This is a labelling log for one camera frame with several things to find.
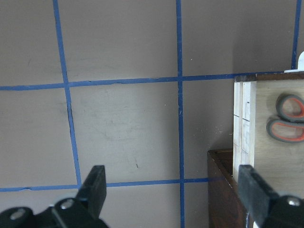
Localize light wooden drawer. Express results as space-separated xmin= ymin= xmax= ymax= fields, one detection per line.
xmin=233 ymin=72 xmax=304 ymax=197

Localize dark brown wooden cabinet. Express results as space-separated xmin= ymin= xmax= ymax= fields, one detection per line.
xmin=208 ymin=149 xmax=253 ymax=228

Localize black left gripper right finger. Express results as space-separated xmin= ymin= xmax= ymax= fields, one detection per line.
xmin=237 ymin=165 xmax=279 ymax=228

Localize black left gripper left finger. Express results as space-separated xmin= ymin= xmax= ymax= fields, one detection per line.
xmin=76 ymin=165 xmax=106 ymax=219

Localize grey orange scissors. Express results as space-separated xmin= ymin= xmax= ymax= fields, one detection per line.
xmin=266 ymin=94 xmax=304 ymax=143

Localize white drawer handle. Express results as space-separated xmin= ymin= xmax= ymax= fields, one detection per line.
xmin=284 ymin=52 xmax=304 ymax=73

